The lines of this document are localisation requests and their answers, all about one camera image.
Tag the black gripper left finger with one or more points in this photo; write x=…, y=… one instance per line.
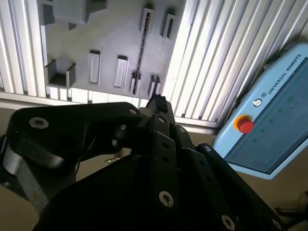
x=72, y=125

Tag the black RAM stick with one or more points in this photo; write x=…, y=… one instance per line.
x=141, y=53

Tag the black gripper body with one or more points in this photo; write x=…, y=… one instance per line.
x=108, y=204

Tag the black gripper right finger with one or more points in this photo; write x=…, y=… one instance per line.
x=216, y=183

